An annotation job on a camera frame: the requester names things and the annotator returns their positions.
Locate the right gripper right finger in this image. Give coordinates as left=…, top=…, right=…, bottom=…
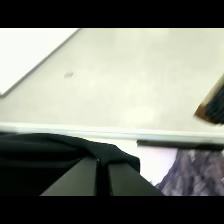
left=107, top=162, right=164, bottom=197

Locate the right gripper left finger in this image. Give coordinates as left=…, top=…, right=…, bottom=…
left=39, top=156, right=99, bottom=197

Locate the black garment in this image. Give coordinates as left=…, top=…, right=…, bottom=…
left=0, top=132, right=142, bottom=197

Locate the brown clothes hanger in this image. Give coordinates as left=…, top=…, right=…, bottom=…
left=194, top=73, right=224, bottom=126

